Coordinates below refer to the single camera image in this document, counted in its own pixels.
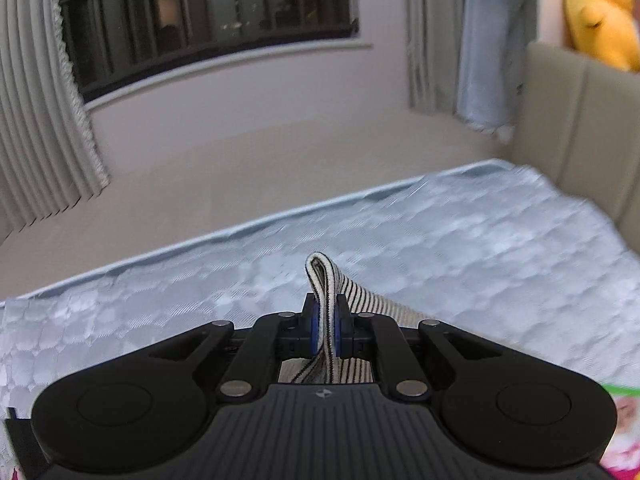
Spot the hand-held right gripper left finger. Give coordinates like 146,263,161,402
148,294,321,402

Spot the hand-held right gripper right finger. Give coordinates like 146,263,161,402
336,294,503,403

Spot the striped knit garment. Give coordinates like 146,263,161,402
277,251,426,386

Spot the quilted bed cover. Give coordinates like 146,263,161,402
0,159,640,421

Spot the colourful printed blanket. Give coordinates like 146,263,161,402
600,382,640,480

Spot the grey pleated curtain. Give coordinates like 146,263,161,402
404,0,471,111
0,0,112,241

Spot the beige padded headboard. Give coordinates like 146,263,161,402
510,42,640,261

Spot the pale blue hanging cloth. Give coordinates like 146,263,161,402
455,0,526,136

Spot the window with dark railing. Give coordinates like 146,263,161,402
55,0,362,107

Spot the yellow plush toy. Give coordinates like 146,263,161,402
562,0,640,73

